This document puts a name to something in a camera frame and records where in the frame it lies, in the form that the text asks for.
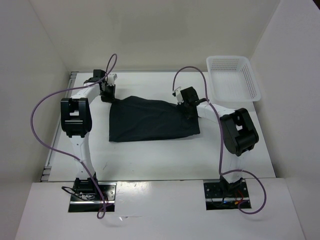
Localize dark navy shorts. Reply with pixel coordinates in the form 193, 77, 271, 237
109, 96, 200, 143

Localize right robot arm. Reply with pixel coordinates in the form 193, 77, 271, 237
172, 87, 259, 197

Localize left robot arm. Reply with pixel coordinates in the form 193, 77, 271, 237
60, 69, 117, 200

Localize white perforated plastic basket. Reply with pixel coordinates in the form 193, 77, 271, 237
206, 55, 261, 103

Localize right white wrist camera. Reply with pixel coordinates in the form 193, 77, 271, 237
172, 87, 184, 105

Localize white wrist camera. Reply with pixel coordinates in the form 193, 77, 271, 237
172, 87, 184, 105
106, 73, 118, 86

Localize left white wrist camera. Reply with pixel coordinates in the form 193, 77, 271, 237
106, 73, 118, 86

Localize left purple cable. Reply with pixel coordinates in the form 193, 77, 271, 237
30, 53, 119, 220

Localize purple cable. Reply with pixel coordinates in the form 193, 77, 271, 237
30, 53, 119, 220
172, 65, 267, 215

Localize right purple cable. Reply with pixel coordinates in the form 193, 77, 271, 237
172, 65, 267, 215

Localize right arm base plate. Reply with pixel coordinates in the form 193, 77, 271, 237
203, 180, 252, 211

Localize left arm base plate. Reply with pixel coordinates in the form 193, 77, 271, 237
68, 182, 117, 213

